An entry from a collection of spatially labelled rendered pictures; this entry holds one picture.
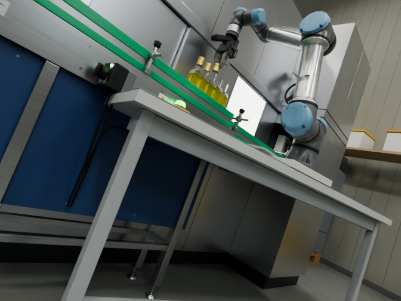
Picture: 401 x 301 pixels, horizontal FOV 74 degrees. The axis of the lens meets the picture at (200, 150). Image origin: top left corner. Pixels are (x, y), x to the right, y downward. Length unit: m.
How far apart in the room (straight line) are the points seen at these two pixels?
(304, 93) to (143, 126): 0.68
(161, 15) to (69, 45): 0.67
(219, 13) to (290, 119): 0.91
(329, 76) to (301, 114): 1.30
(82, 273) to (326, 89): 2.03
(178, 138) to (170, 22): 0.86
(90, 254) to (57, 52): 0.56
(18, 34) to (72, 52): 0.14
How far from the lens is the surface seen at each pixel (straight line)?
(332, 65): 2.40
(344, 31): 2.56
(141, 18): 1.41
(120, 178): 0.71
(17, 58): 0.90
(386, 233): 4.60
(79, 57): 0.93
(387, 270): 4.56
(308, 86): 1.16
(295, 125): 1.07
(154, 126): 0.73
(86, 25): 0.97
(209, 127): 0.76
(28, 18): 0.90
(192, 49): 1.55
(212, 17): 1.72
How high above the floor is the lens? 0.60
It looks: 5 degrees up
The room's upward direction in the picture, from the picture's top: 21 degrees clockwise
